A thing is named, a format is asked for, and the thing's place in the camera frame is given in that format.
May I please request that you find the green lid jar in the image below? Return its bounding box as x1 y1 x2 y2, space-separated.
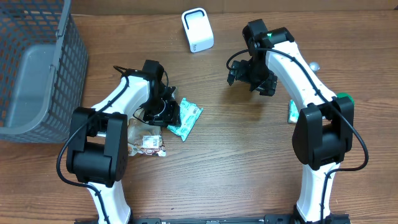
336 92 355 104

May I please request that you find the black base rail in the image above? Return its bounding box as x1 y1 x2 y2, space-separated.
74 213 352 224

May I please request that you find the white barcode scanner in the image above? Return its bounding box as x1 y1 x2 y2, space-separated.
181 7 215 53

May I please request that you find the small Kleenex tissue pack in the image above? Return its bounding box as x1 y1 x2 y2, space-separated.
287 100 299 124

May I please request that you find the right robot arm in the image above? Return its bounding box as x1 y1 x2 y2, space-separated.
226 19 354 223

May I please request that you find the teal tissue pack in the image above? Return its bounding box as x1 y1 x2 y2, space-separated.
167 98 203 142

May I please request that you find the clear bottle with silver cap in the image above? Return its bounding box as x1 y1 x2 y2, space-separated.
308 62 320 73

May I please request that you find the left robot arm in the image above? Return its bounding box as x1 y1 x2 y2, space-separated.
56 60 181 223

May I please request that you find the brown snack packet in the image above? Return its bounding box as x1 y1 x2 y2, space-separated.
127 108 165 154

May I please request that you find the grey plastic mesh basket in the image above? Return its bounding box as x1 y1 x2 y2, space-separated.
1 0 88 143

